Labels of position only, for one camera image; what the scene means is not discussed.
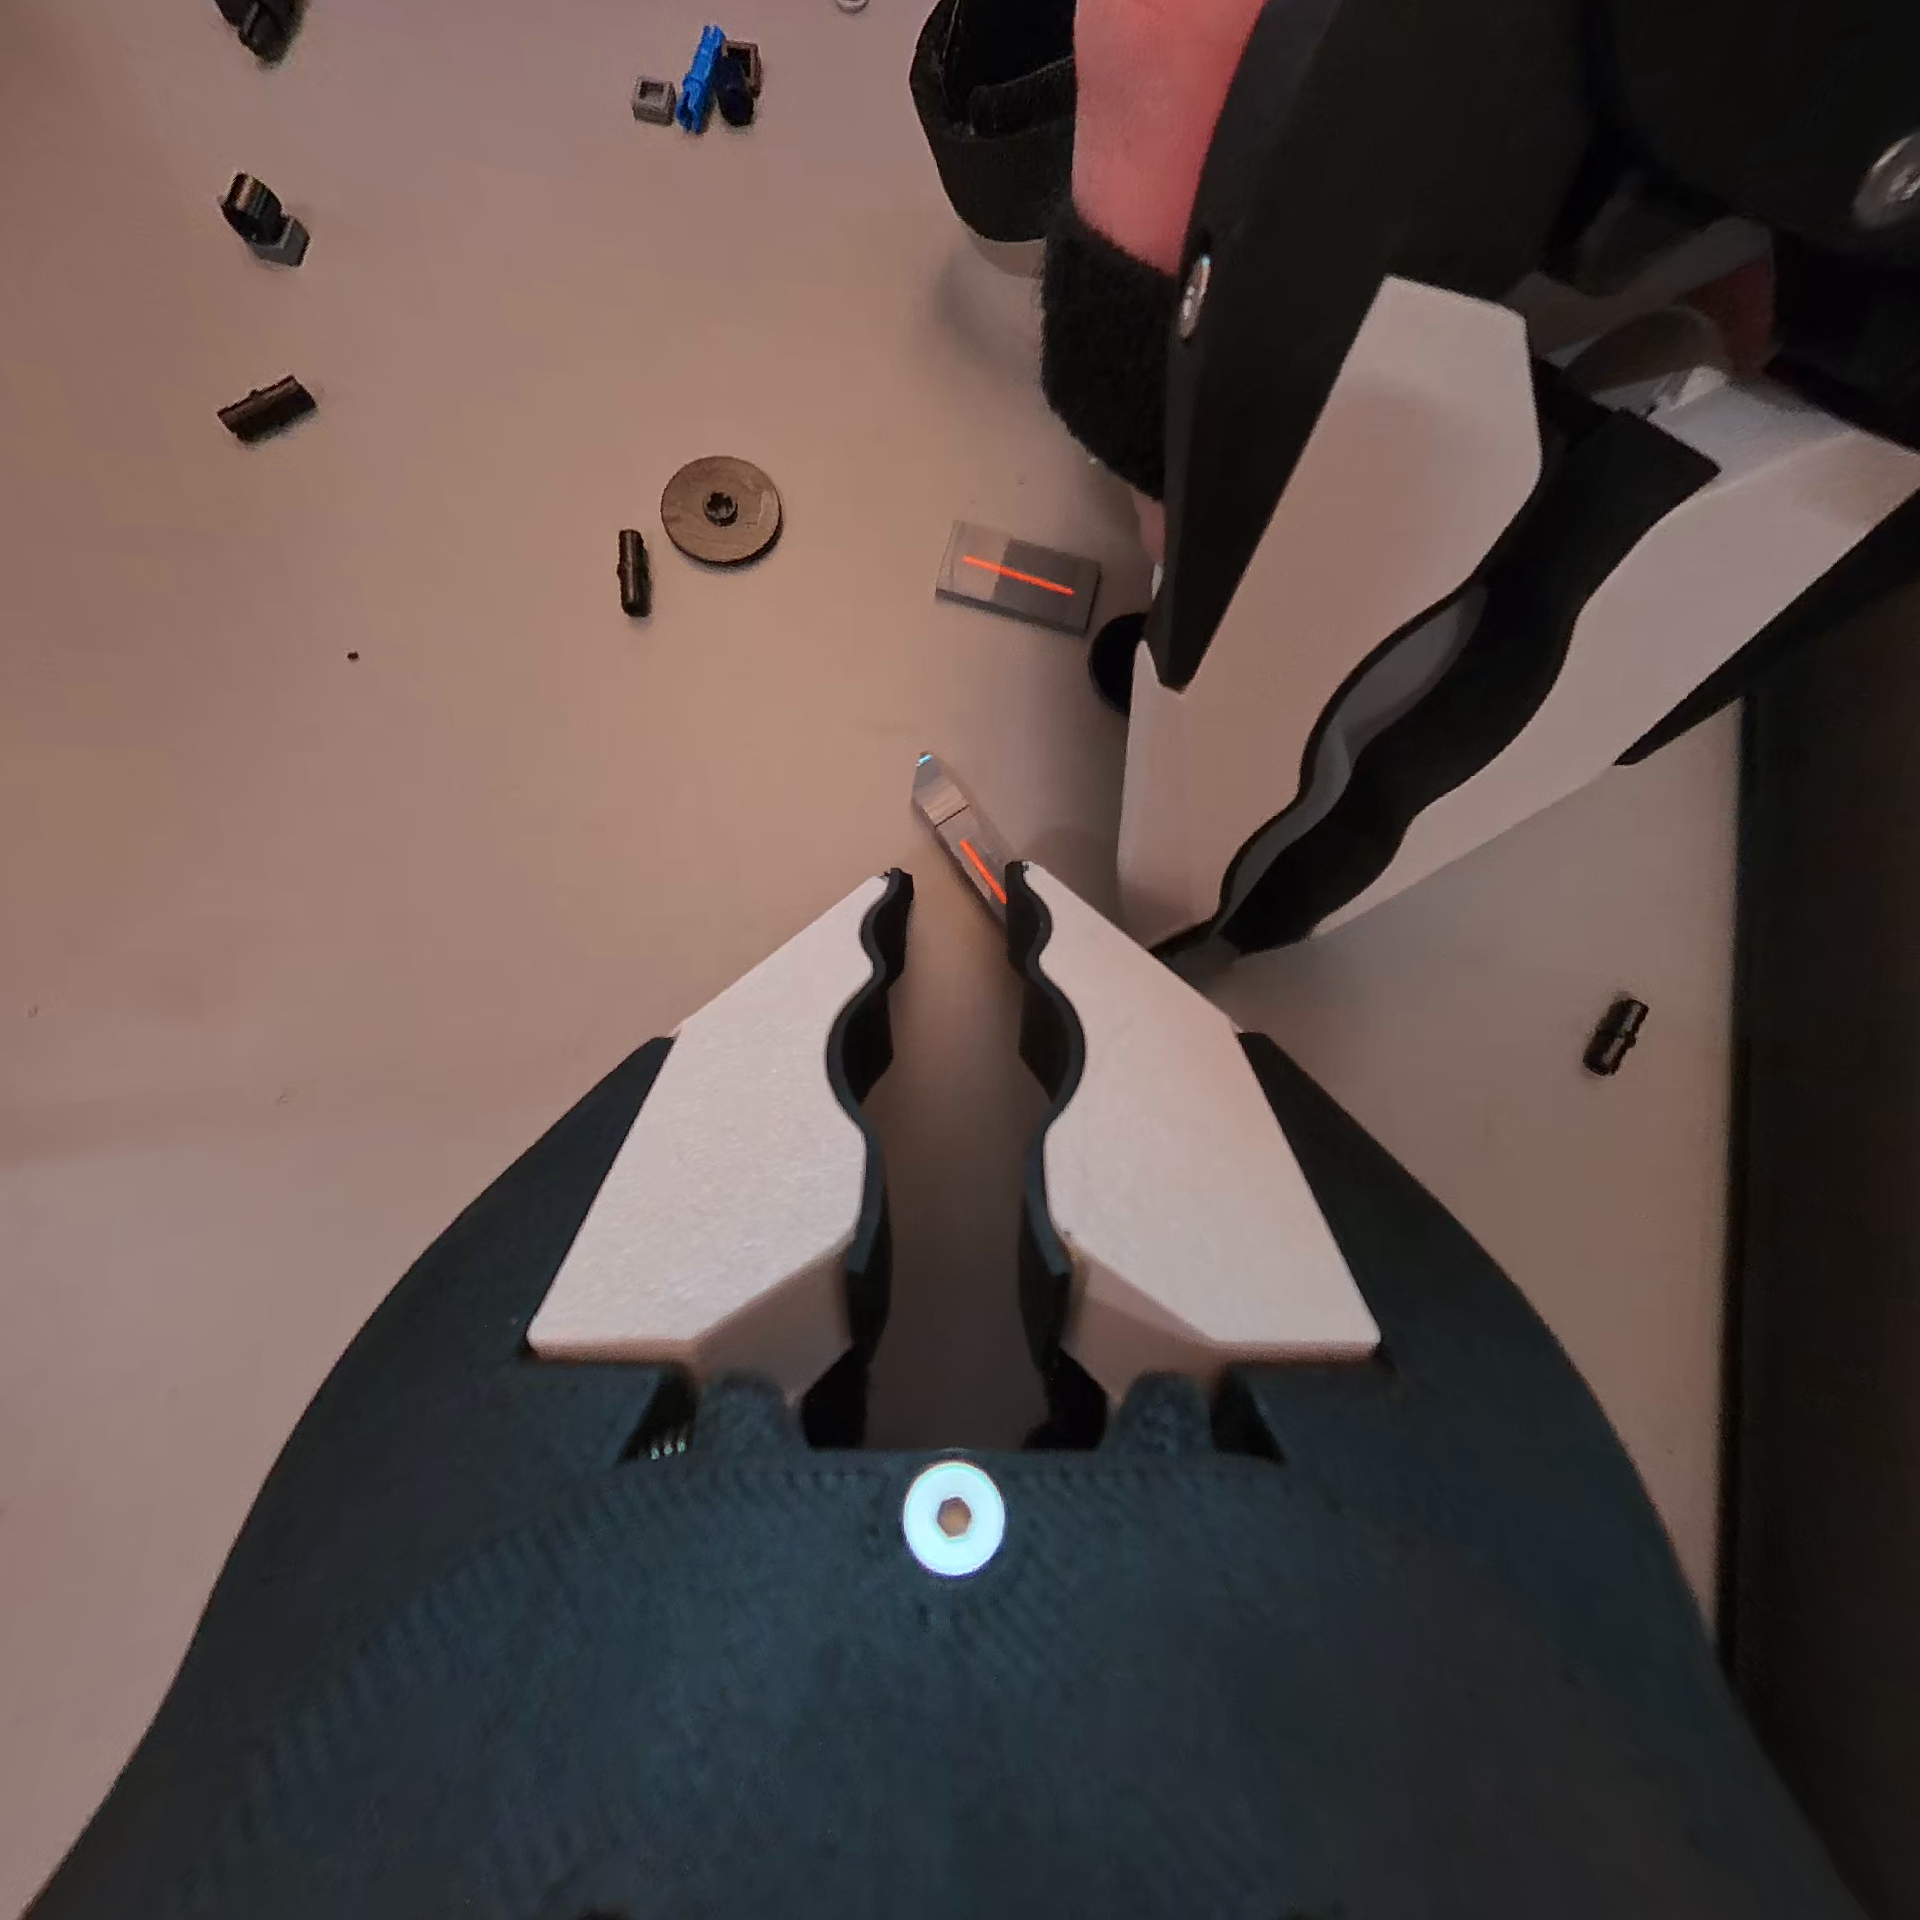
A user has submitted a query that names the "grey orange-striped lego tile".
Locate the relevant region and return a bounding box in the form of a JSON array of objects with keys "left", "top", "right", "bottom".
[{"left": 934, "top": 518, "right": 1104, "bottom": 634}]

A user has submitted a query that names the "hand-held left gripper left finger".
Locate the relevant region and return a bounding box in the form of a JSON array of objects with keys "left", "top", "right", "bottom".
[{"left": 526, "top": 866, "right": 916, "bottom": 1449}]

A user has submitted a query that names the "long grey orange-striped lego piece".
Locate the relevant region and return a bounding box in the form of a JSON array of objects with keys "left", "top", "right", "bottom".
[{"left": 909, "top": 753, "right": 1014, "bottom": 912}]

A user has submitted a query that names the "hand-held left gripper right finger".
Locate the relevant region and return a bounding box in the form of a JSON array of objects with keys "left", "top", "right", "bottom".
[{"left": 1000, "top": 861, "right": 1386, "bottom": 1449}]

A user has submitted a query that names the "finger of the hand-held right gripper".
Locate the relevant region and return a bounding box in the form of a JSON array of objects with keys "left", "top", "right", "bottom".
[
  {"left": 1114, "top": 273, "right": 1549, "bottom": 957},
  {"left": 1218, "top": 364, "right": 1920, "bottom": 957}
]

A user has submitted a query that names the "black and grey lego piece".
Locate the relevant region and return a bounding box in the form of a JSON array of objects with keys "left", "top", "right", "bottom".
[{"left": 219, "top": 170, "right": 312, "bottom": 270}]

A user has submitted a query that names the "person's right hand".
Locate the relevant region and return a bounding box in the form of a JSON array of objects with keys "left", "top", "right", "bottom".
[{"left": 1072, "top": 0, "right": 1250, "bottom": 273}]

